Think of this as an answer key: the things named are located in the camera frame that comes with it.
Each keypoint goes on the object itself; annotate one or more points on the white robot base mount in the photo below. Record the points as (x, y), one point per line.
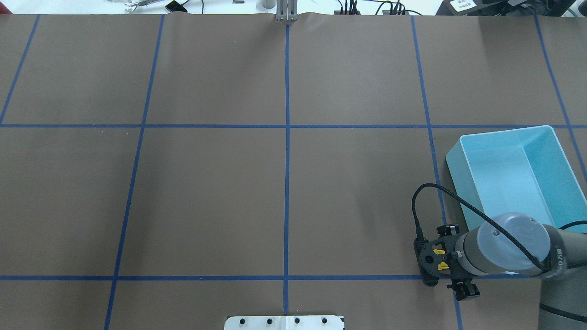
(285, 322)

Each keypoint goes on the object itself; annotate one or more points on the metal reacher grabber tool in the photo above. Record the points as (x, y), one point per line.
(132, 5)

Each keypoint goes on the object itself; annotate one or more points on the light blue plastic bin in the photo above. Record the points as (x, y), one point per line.
(520, 170)

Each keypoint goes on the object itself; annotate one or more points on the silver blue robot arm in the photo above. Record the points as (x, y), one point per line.
(518, 243)

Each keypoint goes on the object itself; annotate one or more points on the yellow beetle toy car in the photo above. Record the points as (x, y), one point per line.
(441, 259)

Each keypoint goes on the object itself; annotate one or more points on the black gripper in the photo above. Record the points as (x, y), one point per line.
(464, 288)

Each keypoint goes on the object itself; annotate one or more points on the small black device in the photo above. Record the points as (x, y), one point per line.
(175, 6)

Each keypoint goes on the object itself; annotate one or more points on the aluminium frame post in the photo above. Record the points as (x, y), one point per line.
(287, 10)

